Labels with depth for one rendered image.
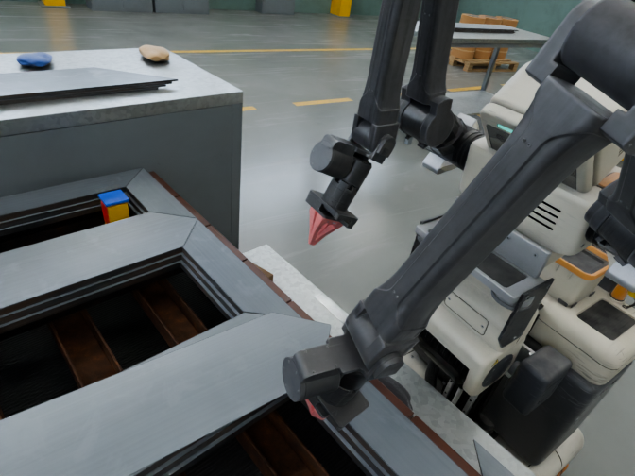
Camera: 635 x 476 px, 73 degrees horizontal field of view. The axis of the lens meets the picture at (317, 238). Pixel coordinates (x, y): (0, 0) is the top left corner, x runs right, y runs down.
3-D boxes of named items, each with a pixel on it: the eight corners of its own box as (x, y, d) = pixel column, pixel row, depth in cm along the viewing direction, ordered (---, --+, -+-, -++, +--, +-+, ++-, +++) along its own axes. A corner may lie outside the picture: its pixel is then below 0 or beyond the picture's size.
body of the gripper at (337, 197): (334, 222, 83) (352, 189, 80) (305, 195, 89) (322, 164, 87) (354, 227, 87) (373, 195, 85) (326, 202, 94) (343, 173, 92)
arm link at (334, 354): (410, 358, 52) (378, 299, 57) (327, 381, 47) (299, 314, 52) (371, 400, 60) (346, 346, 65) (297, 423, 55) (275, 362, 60)
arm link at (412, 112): (459, 122, 90) (440, 113, 94) (441, 95, 83) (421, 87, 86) (431, 158, 92) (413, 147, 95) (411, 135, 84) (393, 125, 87)
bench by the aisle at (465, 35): (407, 145, 409) (437, 32, 352) (363, 118, 455) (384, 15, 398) (523, 127, 497) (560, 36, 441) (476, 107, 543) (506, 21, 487)
